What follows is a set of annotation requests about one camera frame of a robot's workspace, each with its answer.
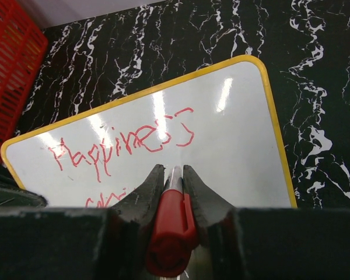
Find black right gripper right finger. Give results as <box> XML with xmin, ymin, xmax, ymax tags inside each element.
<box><xmin>183</xmin><ymin>165</ymin><xmax>350</xmax><ymax>279</ymax></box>

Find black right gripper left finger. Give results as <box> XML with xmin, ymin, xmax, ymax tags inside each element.
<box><xmin>0</xmin><ymin>164</ymin><xmax>165</xmax><ymax>279</ymax></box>

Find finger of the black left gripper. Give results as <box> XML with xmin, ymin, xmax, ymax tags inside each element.
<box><xmin>0</xmin><ymin>164</ymin><xmax>47</xmax><ymax>208</ymax></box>

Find red marker cap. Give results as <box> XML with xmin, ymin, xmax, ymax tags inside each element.
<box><xmin>145</xmin><ymin>189</ymin><xmax>199</xmax><ymax>277</ymax></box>

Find white red marker pen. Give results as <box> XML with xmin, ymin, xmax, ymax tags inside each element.
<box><xmin>163</xmin><ymin>166</ymin><xmax>183</xmax><ymax>193</ymax></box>

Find white board with orange frame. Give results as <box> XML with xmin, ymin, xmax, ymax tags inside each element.
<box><xmin>1</xmin><ymin>55</ymin><xmax>297</xmax><ymax>208</ymax></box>

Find red plastic shopping basket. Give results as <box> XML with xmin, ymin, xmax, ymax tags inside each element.
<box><xmin>0</xmin><ymin>0</ymin><xmax>48</xmax><ymax>162</ymax></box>

